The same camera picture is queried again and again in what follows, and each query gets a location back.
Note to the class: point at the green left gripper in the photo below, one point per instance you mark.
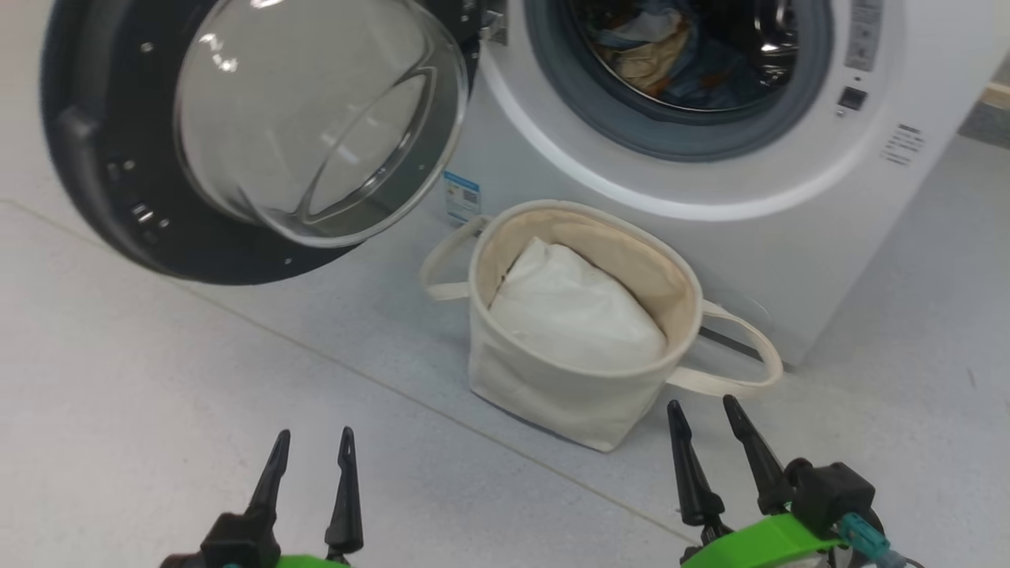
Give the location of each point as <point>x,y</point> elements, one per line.
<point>316,562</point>

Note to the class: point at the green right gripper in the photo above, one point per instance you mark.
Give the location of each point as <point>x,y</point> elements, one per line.
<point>765,548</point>

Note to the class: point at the black round glass washer door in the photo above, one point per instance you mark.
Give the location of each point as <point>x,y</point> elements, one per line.
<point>102,158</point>

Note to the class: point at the blue cartoon print garment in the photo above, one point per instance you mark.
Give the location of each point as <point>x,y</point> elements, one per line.
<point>710,75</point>

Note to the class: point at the cream beige garment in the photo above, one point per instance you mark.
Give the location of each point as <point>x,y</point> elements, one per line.
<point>651,63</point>

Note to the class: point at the cream canvas laundry basket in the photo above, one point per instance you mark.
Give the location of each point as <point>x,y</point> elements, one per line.
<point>552,394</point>

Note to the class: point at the white cloth basket filler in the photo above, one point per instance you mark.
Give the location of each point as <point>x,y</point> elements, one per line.
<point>576,315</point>

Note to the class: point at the white front-load washing machine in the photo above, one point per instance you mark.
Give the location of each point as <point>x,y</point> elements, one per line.
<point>789,237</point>

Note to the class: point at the blue energy label sticker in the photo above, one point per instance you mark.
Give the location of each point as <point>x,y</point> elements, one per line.
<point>461,197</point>

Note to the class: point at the small printed text sticker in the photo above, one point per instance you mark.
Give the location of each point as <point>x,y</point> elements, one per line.
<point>902,144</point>

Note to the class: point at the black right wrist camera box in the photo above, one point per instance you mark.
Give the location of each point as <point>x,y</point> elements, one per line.
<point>832,493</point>

